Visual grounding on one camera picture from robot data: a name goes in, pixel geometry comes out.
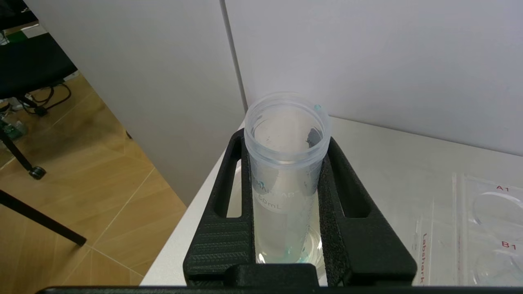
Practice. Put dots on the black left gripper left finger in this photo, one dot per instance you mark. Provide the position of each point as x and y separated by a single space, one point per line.
222 245

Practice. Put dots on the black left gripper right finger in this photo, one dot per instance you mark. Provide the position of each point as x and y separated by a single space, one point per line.
359 245

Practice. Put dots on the test tube with blue pigment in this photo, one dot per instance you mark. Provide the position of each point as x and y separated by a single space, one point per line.
286 175

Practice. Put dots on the clear acrylic test tube rack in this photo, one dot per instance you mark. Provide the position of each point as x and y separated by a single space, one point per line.
482 228

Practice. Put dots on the blue white paper cup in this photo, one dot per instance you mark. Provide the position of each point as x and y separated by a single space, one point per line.
233 196

